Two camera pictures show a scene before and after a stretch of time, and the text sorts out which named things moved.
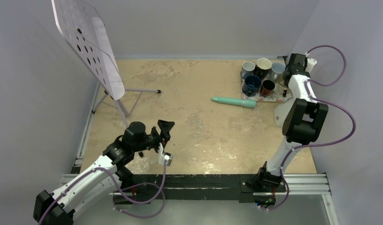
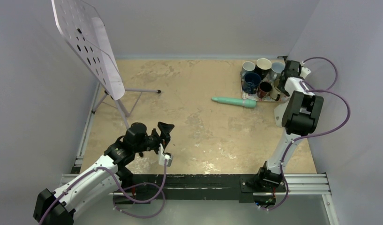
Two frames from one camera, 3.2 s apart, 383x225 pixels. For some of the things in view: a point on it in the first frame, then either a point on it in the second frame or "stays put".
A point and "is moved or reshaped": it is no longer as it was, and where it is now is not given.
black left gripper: x=165 y=126 stays put
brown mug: x=267 y=86 is moved or reshaped
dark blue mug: x=252 y=84 is moved or reshaped
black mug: x=262 y=67 stays put
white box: x=281 y=111 stays put
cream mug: x=282 y=90 is moved or reshaped
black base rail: x=160 y=187 stays put
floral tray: x=280 y=93 stays put
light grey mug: x=277 y=68 stays put
